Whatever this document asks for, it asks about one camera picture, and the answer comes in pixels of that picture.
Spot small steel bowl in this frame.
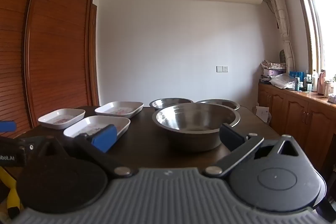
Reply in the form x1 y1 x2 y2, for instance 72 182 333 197
149 98 194 111

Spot window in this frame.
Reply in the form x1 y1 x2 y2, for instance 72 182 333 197
308 0 336 76

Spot clear plastic bag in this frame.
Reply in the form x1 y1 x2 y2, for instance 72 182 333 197
270 74 296 90

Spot pink thermos bottle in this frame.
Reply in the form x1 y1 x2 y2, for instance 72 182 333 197
317 69 327 95

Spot white kettle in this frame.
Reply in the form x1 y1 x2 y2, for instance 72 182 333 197
324 79 336 98

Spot folded patterned cloth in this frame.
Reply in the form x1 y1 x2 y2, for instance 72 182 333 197
261 60 287 70

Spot large steel bowl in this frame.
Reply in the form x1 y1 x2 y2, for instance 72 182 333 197
152 103 240 152

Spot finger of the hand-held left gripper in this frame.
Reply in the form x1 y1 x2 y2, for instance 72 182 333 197
0 121 17 133
15 135 50 154

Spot purple box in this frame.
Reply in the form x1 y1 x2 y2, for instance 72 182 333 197
263 69 286 79

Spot white paper bag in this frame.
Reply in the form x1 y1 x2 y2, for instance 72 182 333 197
253 106 271 126

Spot blue boxes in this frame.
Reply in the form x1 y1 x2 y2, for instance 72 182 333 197
289 71 305 81

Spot white bottle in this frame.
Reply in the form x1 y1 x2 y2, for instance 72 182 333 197
312 70 319 93

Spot wooden louvered wardrobe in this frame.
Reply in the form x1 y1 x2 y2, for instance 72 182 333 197
0 0 101 141

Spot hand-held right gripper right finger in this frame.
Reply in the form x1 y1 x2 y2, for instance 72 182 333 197
203 123 306 177

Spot white rectangular plate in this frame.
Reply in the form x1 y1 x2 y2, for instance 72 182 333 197
63 115 131 141
38 108 85 130
94 101 144 119

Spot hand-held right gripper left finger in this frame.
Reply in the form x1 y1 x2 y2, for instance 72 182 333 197
37 124 134 178

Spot wooden low cabinet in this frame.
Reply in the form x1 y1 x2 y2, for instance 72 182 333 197
258 82 336 170

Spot medium steel bowl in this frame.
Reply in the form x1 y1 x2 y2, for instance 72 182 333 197
196 99 240 111

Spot patterned beige curtain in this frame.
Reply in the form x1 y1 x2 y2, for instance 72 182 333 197
264 0 296 72

